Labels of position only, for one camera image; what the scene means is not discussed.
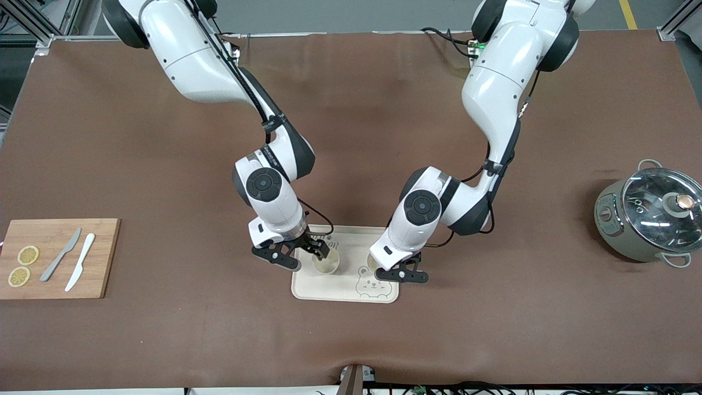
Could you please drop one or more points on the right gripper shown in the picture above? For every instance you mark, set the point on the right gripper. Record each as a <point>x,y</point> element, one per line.
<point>307,241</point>

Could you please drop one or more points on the white IKEA cup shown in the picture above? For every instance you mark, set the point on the white IKEA cup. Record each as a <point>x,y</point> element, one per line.
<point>327,265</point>

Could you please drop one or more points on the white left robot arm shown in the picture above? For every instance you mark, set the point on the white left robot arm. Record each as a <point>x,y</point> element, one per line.
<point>493,82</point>

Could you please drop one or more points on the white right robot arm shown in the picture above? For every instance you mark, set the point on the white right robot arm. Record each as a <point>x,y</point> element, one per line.
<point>192,60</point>

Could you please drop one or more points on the cream bear print tray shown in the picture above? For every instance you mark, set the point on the cream bear print tray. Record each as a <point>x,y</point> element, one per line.
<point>340,289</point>

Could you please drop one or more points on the brown table mat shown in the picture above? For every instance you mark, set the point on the brown table mat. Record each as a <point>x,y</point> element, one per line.
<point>351,137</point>

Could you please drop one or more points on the bamboo cutting board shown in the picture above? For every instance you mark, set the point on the bamboo cutting board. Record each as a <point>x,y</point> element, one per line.
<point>104,258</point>

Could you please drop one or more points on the sage green electric pot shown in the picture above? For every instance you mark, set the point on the sage green electric pot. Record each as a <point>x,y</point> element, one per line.
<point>609,230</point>

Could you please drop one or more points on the white plastic knife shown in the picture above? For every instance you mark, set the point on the white plastic knife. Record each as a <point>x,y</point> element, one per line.
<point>82,258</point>

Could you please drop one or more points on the grey plastic knife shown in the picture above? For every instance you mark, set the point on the grey plastic knife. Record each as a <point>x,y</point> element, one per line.
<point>60,257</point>

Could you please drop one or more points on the glass pot lid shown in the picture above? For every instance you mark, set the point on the glass pot lid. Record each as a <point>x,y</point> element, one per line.
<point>652,219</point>

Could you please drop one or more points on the lemon slice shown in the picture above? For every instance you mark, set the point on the lemon slice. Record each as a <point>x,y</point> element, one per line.
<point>28,255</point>
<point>19,277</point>

